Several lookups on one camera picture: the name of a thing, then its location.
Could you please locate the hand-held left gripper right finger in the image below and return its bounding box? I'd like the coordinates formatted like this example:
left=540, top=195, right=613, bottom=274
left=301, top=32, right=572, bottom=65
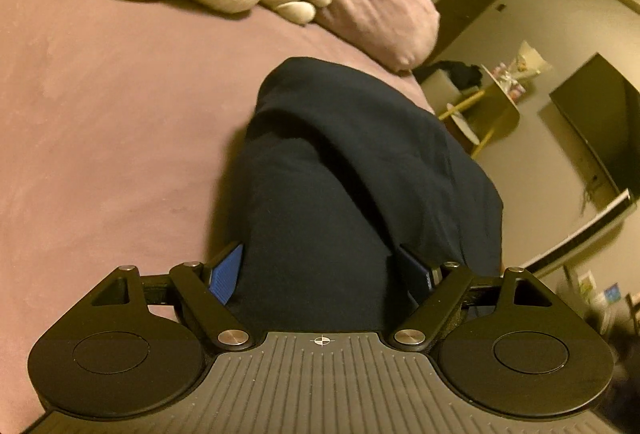
left=392, top=244, right=551, bottom=353

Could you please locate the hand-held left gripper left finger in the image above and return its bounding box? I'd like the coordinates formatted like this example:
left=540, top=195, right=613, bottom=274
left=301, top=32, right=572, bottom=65
left=92, top=241, right=254, bottom=351

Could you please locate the navy blue garment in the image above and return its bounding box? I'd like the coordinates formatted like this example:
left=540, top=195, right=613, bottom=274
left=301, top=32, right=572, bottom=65
left=212, top=57, right=503, bottom=335

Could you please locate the side table with yellow legs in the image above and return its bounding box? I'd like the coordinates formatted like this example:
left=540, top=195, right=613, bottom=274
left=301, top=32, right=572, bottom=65
left=437, top=64, right=522, bottom=159

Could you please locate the white cylindrical stool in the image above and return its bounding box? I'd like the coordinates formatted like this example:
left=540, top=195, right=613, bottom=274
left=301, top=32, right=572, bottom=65
left=420, top=68, right=463, bottom=112

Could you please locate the black clothing pile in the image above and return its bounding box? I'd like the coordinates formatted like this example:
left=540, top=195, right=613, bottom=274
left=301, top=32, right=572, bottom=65
left=412, top=60, right=483, bottom=90

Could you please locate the bed with pink sheet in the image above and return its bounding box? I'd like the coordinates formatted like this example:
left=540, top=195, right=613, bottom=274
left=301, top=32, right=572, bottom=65
left=0, top=0, right=436, bottom=434

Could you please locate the cream wrapped flower bouquet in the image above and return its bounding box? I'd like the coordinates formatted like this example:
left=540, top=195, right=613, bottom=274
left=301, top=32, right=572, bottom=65
left=492, top=40, right=553, bottom=87

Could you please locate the pink pillow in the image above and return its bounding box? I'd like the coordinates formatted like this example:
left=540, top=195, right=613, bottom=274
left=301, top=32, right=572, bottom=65
left=297, top=0, right=441, bottom=73

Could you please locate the wall-mounted black television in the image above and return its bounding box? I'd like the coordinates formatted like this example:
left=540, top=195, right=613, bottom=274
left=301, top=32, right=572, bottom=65
left=549, top=52, right=640, bottom=205

